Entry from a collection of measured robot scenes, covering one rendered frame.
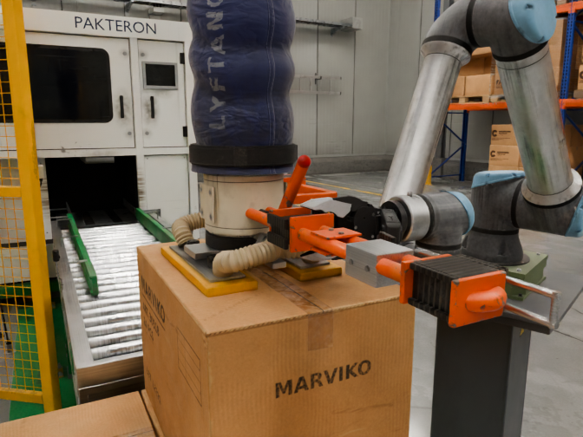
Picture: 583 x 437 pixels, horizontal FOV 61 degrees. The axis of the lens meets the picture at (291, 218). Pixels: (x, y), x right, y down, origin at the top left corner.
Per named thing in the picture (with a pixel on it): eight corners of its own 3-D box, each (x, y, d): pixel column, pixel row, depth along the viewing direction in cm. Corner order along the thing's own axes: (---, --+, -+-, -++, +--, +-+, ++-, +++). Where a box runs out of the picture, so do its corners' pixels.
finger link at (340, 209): (288, 202, 86) (330, 216, 91) (304, 207, 81) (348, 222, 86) (293, 185, 86) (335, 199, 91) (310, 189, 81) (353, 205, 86)
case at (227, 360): (145, 388, 133) (135, 245, 126) (278, 357, 151) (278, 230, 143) (214, 563, 81) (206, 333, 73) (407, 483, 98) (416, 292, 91)
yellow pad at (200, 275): (160, 254, 117) (160, 233, 116) (201, 249, 122) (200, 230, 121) (206, 298, 88) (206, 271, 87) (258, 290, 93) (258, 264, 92)
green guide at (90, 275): (55, 225, 337) (54, 213, 336) (72, 225, 342) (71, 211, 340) (71, 299, 198) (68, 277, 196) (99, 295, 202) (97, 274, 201)
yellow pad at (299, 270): (235, 245, 126) (234, 226, 125) (270, 241, 131) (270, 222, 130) (300, 283, 97) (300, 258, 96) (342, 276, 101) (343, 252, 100)
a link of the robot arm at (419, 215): (429, 244, 93) (431, 193, 91) (408, 247, 90) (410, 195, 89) (397, 235, 100) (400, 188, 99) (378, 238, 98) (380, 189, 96)
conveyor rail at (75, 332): (52, 248, 339) (49, 220, 335) (61, 247, 341) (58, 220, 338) (80, 432, 137) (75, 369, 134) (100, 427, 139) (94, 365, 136)
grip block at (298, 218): (265, 242, 87) (264, 210, 86) (312, 237, 92) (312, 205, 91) (286, 253, 80) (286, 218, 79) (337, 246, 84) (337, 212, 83)
